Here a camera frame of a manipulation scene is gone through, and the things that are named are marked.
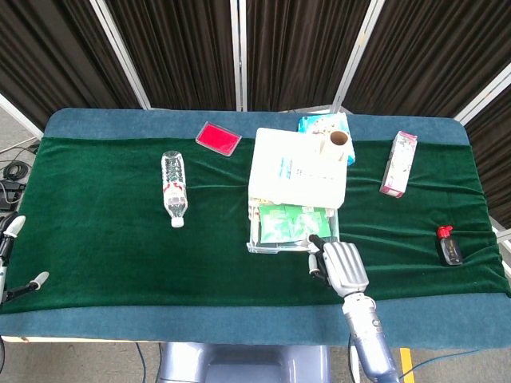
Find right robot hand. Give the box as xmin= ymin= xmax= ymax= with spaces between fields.
xmin=307 ymin=234 xmax=370 ymax=298

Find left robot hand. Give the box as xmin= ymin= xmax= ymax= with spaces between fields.
xmin=0 ymin=215 xmax=51 ymax=306

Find clear plastic box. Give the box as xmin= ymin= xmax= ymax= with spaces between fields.
xmin=246 ymin=197 xmax=340 ymax=255

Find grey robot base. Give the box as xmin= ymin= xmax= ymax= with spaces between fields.
xmin=157 ymin=342 xmax=332 ymax=383

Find white plastic drawer box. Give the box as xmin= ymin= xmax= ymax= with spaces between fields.
xmin=247 ymin=127 xmax=348 ymax=211

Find green packets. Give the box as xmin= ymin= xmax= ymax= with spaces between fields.
xmin=257 ymin=203 xmax=332 ymax=244

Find green velvet cloth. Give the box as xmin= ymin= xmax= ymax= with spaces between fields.
xmin=0 ymin=135 xmax=511 ymax=316

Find black ink bottle red cap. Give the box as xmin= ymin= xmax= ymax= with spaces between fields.
xmin=436 ymin=225 xmax=464 ymax=267

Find pink and white carton box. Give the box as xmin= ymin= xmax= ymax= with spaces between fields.
xmin=378 ymin=130 xmax=419 ymax=199

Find white paper roll cardboard core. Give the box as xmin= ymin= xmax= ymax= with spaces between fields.
xmin=315 ymin=130 xmax=352 ymax=161

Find blue tissue pack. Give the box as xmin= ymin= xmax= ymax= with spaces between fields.
xmin=296 ymin=113 xmax=356 ymax=167

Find clear plastic water bottle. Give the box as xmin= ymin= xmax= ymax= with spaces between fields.
xmin=160 ymin=150 xmax=188 ymax=229

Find blue table cover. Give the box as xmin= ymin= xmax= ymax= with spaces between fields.
xmin=0 ymin=107 xmax=511 ymax=350

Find red ink pad case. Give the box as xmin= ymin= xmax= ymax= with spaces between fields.
xmin=195 ymin=120 xmax=243 ymax=158

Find black cables and adapter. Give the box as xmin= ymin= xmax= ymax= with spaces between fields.
xmin=0 ymin=137 xmax=41 ymax=215

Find dark folding screen white frame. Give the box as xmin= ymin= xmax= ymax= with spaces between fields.
xmin=0 ymin=0 xmax=511 ymax=243

